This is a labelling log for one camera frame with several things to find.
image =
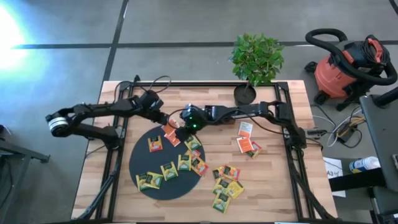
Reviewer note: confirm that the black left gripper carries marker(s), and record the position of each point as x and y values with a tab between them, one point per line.
150	100

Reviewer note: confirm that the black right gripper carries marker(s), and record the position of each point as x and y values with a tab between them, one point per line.
192	116

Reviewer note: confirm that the orange white tea packet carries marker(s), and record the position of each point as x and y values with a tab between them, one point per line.
169	129
245	144
172	140
245	129

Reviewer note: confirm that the round dark woven placemat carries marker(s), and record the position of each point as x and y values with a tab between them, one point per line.
149	161

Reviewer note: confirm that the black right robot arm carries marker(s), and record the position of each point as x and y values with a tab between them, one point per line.
248	109

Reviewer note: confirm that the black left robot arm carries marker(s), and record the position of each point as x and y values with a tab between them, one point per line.
93	109

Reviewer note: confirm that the green potted plant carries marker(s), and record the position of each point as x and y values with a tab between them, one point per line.
258	56

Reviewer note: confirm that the black clamp block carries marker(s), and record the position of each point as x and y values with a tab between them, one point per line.
315	132

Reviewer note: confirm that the black metal stand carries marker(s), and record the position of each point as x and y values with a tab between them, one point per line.
25	154

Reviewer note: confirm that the white paper sheet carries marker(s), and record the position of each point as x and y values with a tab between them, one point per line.
334	177

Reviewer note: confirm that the orange black shop vacuum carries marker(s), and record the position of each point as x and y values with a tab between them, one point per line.
332	77

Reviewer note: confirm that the black power adapter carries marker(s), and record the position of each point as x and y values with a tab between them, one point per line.
345	134

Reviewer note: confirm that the black crossbar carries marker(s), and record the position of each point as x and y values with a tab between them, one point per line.
357	180

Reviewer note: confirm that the white blue canister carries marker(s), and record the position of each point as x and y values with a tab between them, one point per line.
363	164

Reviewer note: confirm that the grey workstation chair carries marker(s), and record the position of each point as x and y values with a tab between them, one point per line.
382	140

